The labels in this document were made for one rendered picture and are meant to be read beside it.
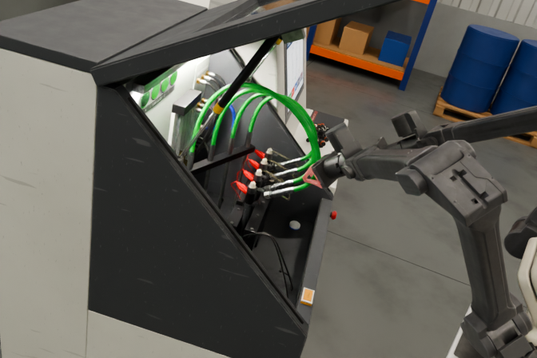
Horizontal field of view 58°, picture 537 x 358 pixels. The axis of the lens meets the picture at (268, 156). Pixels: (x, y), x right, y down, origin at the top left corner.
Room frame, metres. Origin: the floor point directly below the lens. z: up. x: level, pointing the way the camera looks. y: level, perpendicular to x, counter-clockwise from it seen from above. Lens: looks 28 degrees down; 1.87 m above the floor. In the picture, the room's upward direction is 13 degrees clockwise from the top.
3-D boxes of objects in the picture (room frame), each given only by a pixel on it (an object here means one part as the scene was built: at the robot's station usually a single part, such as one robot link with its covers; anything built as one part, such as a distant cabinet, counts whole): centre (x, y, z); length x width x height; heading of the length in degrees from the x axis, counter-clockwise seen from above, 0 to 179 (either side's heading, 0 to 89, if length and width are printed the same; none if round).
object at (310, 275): (1.21, -0.21, 0.87); 0.62 x 0.04 x 0.16; 174
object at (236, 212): (1.35, 0.01, 0.91); 0.34 x 0.10 x 0.15; 174
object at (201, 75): (1.50, 0.26, 1.20); 0.13 x 0.03 x 0.31; 174
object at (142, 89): (1.26, 0.29, 1.43); 0.54 x 0.03 x 0.02; 174
